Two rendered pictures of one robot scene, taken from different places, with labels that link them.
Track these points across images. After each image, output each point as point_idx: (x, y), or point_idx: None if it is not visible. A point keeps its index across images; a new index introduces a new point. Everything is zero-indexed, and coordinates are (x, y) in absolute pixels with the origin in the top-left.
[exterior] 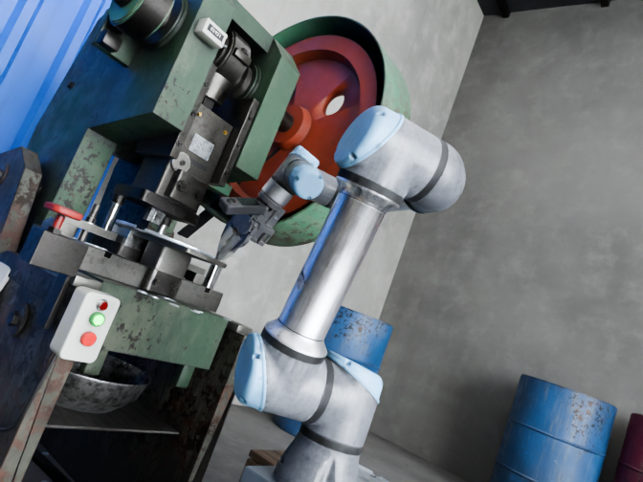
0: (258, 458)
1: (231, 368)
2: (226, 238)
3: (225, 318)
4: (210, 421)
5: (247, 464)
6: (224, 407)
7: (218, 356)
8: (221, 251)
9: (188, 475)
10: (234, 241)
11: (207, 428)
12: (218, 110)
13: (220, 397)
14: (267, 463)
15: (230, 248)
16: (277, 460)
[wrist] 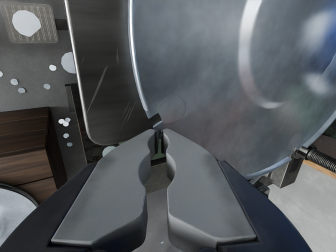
0: (29, 150)
1: (84, 147)
2: (181, 174)
3: (107, 147)
4: (79, 119)
5: (42, 143)
6: (80, 136)
7: (118, 144)
8: (166, 148)
9: (76, 101)
10: (100, 200)
11: (78, 116)
12: None
13: (80, 130)
14: (14, 154)
15: (109, 165)
16: (20, 168)
